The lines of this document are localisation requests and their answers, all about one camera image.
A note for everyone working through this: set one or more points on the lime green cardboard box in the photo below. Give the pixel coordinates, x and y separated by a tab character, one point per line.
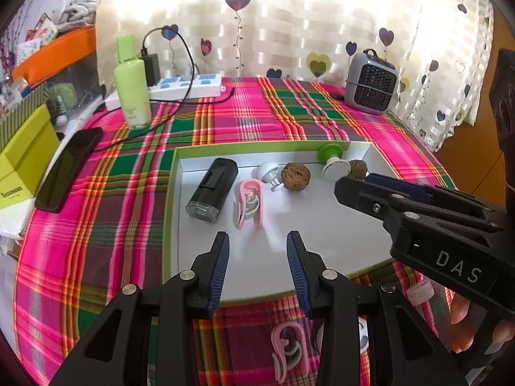
28	157

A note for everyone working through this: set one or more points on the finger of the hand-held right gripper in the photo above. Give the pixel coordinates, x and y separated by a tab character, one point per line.
362	199
398	187

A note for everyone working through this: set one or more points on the brown walnut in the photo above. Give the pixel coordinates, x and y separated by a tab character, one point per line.
295	175
357	167

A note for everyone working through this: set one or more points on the brown wooden panel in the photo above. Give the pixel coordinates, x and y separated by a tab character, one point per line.
462	157

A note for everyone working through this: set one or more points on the decorative pink bud branches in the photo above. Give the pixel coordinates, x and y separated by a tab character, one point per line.
6	54

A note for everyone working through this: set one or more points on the green white suction knob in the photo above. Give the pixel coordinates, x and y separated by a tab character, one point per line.
336	169

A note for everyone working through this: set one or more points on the colourful paper packets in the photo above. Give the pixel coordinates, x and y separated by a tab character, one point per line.
40	32

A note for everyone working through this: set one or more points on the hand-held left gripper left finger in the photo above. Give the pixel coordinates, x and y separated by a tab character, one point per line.
219	273

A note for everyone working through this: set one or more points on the white suction hook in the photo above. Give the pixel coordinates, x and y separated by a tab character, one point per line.
267	171

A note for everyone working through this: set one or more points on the grey space heater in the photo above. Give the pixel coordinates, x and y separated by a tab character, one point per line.
372	84

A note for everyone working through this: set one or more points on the white round container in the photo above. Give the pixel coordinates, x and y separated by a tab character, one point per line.
420	289

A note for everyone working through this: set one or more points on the clear glass tank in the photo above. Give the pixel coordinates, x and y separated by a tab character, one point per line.
76	84

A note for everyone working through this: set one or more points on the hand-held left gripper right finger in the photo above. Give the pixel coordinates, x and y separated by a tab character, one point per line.
297	273

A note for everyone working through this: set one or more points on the panda face ball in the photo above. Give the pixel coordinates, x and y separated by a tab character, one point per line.
363	329

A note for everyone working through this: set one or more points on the person's right hand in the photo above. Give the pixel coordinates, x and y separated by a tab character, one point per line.
460	311

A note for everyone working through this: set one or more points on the light green lotion bottle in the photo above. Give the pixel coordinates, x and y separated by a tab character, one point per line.
132	88

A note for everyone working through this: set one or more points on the small white-capped bottle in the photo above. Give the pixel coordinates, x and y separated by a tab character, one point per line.
61	118

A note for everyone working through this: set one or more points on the black charger adapter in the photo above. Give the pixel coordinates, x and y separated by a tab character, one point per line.
152	68

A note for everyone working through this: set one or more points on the orange storage box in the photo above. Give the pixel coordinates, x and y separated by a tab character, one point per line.
60	46

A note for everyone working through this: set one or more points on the pink green plaid blanket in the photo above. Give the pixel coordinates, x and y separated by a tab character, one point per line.
120	209

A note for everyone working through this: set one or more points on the black bike light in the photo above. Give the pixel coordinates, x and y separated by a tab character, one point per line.
211	193

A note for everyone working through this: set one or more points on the white green-rimmed box tray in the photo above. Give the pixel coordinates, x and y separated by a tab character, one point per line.
249	257

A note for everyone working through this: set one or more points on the white blue power strip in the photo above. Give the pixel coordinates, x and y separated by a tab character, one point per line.
189	86

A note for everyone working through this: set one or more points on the heart print curtain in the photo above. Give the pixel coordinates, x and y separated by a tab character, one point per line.
301	28

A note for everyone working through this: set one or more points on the striped gift box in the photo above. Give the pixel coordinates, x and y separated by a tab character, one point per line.
20	106

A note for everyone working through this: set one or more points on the black smartphone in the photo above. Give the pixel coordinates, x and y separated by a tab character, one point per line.
64	169

